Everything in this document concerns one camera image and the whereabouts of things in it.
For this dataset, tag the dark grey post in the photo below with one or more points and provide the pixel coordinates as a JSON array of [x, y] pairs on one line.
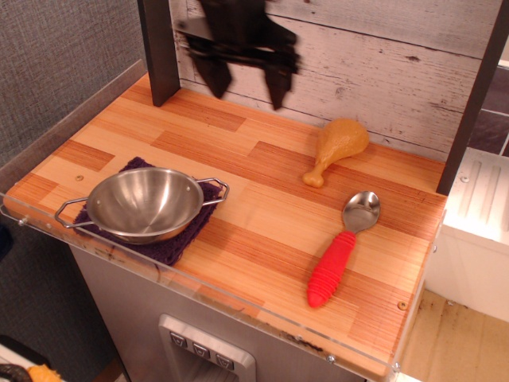
[[159, 45], [492, 54]]

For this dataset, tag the clear acrylic edge guard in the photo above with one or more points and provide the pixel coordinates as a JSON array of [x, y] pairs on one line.
[[253, 260]]

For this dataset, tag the yellow plastic chicken leg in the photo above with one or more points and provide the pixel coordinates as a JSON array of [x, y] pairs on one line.
[[341, 138]]

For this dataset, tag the orange object bottom left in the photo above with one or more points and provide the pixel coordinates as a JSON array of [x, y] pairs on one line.
[[42, 373]]

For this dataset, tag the red handled metal spoon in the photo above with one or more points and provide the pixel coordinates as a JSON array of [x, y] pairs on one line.
[[360, 213]]

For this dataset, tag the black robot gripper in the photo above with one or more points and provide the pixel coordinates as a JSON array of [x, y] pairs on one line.
[[241, 32]]

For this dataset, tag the purple cloth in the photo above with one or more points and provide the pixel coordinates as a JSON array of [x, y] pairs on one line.
[[168, 251]]

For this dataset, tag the stainless steel kadai bowl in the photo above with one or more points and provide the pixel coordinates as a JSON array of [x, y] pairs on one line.
[[147, 205]]

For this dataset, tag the silver dispenser button panel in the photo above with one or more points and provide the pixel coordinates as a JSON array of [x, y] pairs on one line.
[[194, 355]]

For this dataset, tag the dark grey left post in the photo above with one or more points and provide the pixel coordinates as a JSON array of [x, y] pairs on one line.
[[159, 45]]

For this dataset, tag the dark grey right post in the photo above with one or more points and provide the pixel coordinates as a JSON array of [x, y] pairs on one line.
[[492, 54]]

